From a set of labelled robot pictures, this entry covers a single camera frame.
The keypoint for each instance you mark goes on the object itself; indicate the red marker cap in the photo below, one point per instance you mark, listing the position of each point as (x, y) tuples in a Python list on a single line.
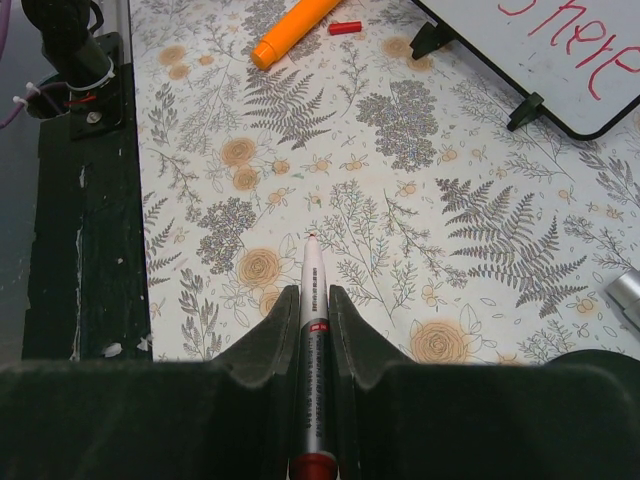
[(343, 28)]

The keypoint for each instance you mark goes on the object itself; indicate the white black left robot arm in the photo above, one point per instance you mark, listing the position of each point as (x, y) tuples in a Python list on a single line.
[(67, 30)]

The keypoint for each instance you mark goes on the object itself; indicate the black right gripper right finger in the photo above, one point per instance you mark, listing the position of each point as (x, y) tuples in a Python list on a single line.
[(398, 419)]

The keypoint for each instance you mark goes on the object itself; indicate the floral patterned table mat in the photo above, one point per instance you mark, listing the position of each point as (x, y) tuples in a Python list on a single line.
[(458, 240)]

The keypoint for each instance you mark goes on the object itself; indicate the black front mounting rail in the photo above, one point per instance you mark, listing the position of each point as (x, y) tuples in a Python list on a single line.
[(87, 290)]

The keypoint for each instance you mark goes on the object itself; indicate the orange toy microphone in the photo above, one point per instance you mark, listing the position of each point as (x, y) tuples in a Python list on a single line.
[(283, 36)]

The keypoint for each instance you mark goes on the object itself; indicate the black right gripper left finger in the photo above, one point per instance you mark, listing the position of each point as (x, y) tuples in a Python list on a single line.
[(227, 418)]

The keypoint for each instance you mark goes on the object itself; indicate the black framed whiteboard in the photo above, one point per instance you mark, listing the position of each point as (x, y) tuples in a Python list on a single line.
[(581, 57)]

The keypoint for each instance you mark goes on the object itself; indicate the silver metal microphone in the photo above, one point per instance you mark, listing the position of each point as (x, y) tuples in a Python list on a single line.
[(625, 293)]

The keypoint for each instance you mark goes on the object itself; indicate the red white marker pen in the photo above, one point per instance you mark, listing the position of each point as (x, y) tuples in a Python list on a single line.
[(313, 452)]

